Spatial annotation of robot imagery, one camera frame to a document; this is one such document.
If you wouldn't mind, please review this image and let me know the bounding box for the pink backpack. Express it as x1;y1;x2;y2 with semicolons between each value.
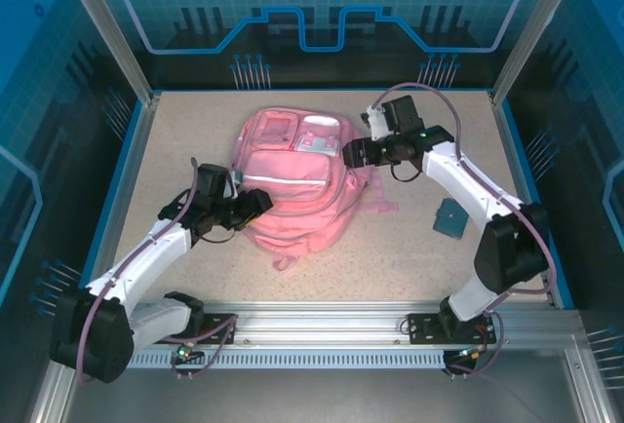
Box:
237;106;401;272

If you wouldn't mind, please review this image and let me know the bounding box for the blue-grey wallet pouch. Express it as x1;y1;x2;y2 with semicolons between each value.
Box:
431;197;470;243

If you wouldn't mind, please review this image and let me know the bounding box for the blue table edge strip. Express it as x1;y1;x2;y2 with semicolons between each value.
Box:
77;99;156;300
494;99;577;311

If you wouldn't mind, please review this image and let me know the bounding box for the small LED adapter board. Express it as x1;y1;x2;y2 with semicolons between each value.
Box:
175;338;204;364
455;344;489;362

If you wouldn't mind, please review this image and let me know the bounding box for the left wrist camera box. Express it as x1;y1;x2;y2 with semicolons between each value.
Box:
193;163;244;200

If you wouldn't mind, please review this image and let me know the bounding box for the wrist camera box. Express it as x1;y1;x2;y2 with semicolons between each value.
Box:
193;163;244;200
360;95;425;142

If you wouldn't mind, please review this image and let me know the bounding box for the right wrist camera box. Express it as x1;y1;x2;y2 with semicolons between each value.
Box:
360;95;425;142

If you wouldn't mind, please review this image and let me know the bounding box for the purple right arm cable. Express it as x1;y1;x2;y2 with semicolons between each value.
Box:
373;81;560;381

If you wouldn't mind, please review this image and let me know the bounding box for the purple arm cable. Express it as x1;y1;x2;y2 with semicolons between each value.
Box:
75;157;241;388
373;81;560;381

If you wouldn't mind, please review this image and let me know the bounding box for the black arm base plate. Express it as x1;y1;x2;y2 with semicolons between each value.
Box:
160;311;239;345
407;312;498;345

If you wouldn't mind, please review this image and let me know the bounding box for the aluminium mounting rail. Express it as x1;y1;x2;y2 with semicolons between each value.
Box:
121;300;585;347

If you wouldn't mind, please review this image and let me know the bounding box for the slotted grey cable duct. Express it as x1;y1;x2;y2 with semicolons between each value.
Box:
129;349;449;370

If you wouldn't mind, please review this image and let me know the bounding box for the aluminium frame post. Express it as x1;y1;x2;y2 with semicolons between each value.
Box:
489;0;589;106
54;0;163;106

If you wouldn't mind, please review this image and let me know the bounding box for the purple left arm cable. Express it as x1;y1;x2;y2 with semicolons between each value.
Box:
75;157;241;388

